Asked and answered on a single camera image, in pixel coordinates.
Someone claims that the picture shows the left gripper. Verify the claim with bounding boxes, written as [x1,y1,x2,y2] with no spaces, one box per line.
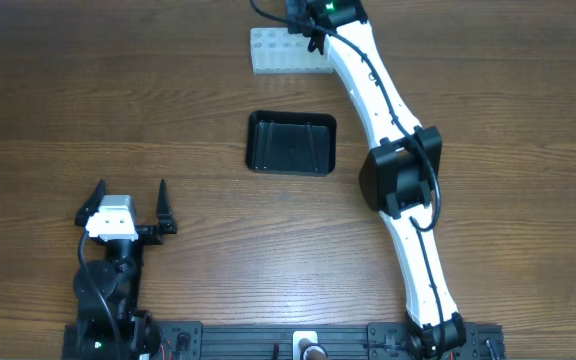
[74,178,178,246]

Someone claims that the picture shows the black tray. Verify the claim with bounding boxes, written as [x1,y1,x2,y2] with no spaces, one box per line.
[245,109,338,177]

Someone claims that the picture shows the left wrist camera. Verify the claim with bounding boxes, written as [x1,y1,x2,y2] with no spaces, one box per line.
[84,194,140,244]

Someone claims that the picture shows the mounting rail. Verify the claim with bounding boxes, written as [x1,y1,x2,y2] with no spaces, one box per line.
[62,321,507,360]

